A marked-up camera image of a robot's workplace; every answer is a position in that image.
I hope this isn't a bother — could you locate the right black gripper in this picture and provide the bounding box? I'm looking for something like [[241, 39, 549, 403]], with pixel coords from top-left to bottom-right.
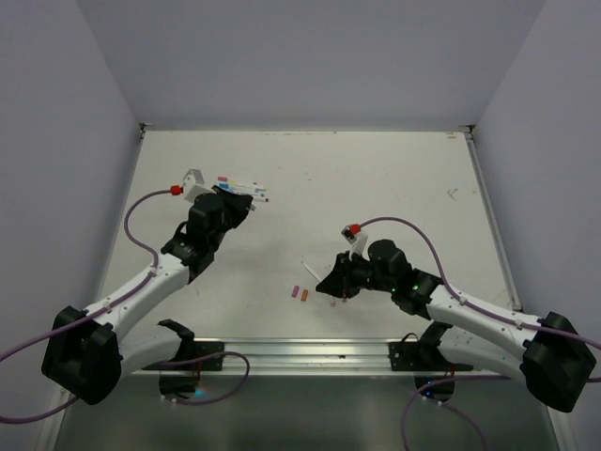
[[316, 248, 395, 297]]

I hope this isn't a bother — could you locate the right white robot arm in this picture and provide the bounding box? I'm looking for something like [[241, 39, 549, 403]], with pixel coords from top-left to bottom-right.
[[316, 240, 596, 412]]

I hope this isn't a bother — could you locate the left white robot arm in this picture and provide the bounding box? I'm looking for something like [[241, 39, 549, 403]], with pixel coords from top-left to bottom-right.
[[41, 187, 254, 405]]

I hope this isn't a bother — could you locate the light blue capped pen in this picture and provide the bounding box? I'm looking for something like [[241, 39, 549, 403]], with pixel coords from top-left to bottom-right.
[[239, 190, 267, 198]]

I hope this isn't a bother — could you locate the blue capped white pen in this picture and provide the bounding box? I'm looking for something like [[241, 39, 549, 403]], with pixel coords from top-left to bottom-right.
[[218, 183, 267, 196]]

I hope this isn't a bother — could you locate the pink capped white pen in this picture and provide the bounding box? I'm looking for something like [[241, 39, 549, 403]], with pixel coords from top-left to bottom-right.
[[217, 176, 258, 186]]

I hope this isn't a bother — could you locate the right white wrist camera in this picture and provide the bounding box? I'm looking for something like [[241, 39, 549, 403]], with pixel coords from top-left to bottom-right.
[[341, 224, 368, 260]]

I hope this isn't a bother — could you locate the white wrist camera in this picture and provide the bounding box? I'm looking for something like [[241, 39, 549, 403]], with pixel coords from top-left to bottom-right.
[[181, 168, 210, 204], [341, 224, 368, 260]]

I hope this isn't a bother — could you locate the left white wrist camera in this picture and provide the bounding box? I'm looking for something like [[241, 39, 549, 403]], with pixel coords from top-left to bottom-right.
[[181, 168, 210, 204]]

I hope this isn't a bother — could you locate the aluminium mounting rail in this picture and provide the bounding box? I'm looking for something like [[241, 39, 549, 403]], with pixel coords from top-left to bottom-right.
[[124, 329, 524, 381]]

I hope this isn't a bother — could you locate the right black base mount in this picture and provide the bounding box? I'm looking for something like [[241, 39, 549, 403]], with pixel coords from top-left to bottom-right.
[[388, 321, 473, 403]]

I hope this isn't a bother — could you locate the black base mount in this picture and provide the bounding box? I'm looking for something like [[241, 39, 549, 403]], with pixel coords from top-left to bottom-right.
[[388, 321, 473, 403], [149, 319, 225, 401]]

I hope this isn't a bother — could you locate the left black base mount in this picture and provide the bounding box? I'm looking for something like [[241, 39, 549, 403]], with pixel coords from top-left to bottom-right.
[[149, 319, 225, 401]]

